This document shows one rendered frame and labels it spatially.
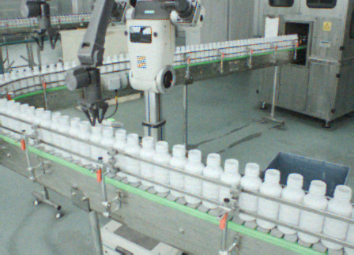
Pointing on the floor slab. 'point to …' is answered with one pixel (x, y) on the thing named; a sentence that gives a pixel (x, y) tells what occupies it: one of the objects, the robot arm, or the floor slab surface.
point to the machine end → (316, 103)
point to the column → (77, 1)
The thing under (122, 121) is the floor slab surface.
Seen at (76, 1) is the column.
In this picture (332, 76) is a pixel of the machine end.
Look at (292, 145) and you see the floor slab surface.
